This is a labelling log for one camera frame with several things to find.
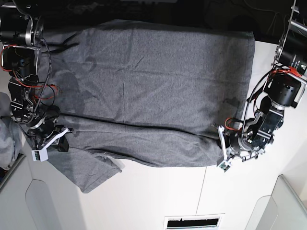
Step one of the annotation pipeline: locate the dark grey t-shirt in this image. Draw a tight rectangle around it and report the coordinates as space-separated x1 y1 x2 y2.
38 20 255 193

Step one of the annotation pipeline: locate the right white bin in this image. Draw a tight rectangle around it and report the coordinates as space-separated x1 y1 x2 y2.
246 175 307 230

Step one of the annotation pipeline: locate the left white bin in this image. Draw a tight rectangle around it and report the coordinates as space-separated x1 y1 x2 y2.
0 156 57 230

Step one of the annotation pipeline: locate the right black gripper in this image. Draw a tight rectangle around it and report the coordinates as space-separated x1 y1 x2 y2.
27 121 71 152

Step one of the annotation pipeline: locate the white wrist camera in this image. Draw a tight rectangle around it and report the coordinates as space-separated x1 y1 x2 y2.
217 161 232 172
31 149 48 162

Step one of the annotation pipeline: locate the light grey clothes pile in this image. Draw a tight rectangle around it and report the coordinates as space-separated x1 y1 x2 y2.
0 92 23 171

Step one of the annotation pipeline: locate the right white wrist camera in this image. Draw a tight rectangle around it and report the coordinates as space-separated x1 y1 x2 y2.
31 149 48 162

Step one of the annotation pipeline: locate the thin grey background cable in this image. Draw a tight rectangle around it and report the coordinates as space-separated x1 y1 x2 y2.
249 0 292 39

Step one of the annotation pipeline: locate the white bin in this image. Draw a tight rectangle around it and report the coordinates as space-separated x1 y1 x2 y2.
0 156 57 230
246 175 307 230

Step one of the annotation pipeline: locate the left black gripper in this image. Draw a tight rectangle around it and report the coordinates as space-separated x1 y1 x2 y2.
213 123 266 163

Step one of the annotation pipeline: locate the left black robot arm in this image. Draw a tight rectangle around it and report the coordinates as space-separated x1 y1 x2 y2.
217 0 307 171

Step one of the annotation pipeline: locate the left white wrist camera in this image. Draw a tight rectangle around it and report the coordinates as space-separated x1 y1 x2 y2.
217 161 232 172

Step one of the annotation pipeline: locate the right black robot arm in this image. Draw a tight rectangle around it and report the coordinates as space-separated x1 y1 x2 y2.
0 0 69 153

